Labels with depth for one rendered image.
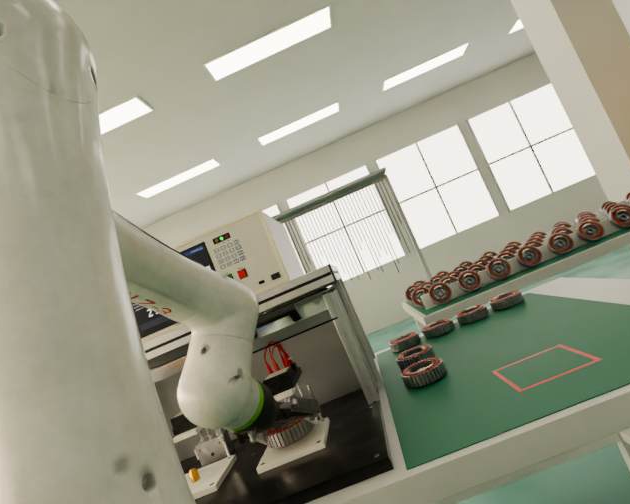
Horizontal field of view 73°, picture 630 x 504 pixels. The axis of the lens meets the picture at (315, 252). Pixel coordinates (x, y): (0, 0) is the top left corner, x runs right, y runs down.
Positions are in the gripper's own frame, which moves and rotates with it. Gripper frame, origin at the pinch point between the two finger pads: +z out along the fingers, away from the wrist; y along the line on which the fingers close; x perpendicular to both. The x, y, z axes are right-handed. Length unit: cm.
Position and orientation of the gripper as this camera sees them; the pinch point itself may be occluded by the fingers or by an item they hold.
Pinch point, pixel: (288, 427)
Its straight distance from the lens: 101.0
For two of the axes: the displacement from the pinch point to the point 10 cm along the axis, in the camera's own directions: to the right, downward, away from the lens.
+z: 2.8, 5.0, 8.2
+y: 9.2, -4.0, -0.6
